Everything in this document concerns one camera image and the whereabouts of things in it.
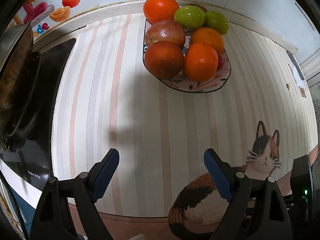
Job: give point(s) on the fruit wall sticker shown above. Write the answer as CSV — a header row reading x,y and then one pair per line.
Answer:
x,y
42,15

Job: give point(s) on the floral oval plate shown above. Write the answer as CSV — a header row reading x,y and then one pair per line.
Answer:
x,y
182,83

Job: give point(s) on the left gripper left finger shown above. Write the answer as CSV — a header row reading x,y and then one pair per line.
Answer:
x,y
53,219

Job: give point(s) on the steel wok pan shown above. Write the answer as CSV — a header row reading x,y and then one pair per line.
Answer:
x,y
16,48

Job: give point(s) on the small orange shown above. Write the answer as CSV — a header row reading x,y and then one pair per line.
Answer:
x,y
206,35

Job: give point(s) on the green apple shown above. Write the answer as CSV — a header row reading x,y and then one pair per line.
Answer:
x,y
190,17
217,21

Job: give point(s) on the black gas stove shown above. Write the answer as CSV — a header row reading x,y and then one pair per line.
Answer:
x,y
26,143

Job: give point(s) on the striped cat table mat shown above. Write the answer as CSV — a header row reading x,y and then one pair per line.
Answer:
x,y
107,99

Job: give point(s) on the orange with stem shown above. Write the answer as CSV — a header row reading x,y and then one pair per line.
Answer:
x,y
158,10

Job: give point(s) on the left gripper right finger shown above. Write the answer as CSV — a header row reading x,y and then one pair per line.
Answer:
x,y
256,208

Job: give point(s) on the red apple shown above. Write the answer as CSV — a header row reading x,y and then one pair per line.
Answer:
x,y
165,30

